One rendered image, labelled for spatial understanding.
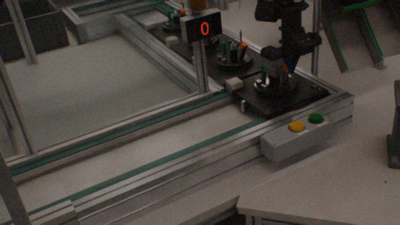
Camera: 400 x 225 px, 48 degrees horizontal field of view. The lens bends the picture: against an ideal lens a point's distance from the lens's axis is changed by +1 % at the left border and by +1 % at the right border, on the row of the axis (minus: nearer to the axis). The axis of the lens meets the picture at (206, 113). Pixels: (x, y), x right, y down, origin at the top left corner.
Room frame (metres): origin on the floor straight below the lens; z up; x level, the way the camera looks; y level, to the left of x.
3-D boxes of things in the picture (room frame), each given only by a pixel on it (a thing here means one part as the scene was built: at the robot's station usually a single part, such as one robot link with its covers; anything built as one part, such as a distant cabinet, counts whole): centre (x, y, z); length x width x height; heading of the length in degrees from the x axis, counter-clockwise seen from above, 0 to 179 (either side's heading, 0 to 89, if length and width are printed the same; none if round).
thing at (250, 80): (1.27, -0.24, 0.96); 0.24 x 0.24 x 0.02; 25
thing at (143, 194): (1.02, -0.05, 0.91); 0.89 x 0.06 x 0.11; 115
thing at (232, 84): (1.32, -0.11, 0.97); 0.05 x 0.05 x 0.04; 25
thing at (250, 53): (1.51, -0.13, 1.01); 0.24 x 0.24 x 0.13; 25
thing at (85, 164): (1.17, 0.04, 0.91); 0.84 x 0.28 x 0.10; 115
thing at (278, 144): (1.04, -0.25, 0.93); 0.21 x 0.07 x 0.06; 115
